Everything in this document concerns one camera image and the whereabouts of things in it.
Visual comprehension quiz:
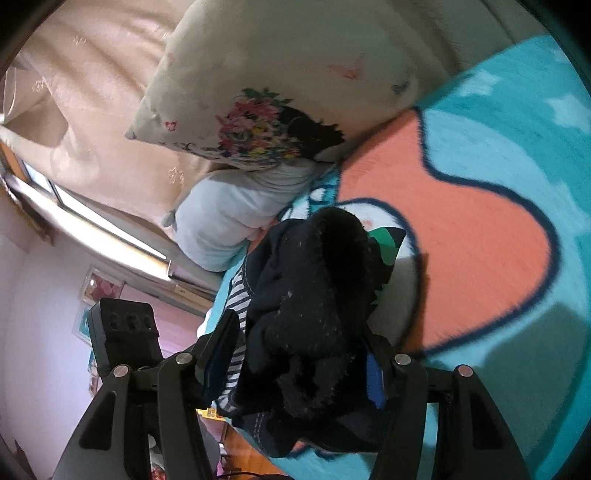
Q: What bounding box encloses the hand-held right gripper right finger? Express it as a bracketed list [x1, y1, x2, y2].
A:
[362, 332, 529, 480]

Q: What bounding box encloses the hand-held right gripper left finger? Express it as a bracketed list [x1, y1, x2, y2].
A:
[53, 308, 242, 480]

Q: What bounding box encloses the wooden furniture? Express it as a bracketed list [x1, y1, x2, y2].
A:
[217, 415, 287, 480]

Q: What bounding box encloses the light grey pillow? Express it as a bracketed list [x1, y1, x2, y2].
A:
[161, 161, 319, 273]

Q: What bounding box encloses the teal cartoon printed blanket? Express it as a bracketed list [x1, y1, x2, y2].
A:
[198, 34, 591, 480]

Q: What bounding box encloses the beige embroidered curtain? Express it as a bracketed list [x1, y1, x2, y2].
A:
[0, 0, 222, 222]

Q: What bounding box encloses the cream floral print pillow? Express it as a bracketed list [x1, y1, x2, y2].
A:
[124, 0, 462, 172]

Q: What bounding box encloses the teal wall poster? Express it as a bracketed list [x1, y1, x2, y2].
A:
[74, 307, 93, 344]

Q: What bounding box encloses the framed wall picture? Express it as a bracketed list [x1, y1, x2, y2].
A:
[78, 267, 126, 308]

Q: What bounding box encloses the window frame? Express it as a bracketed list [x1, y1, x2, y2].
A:
[0, 152, 172, 278]

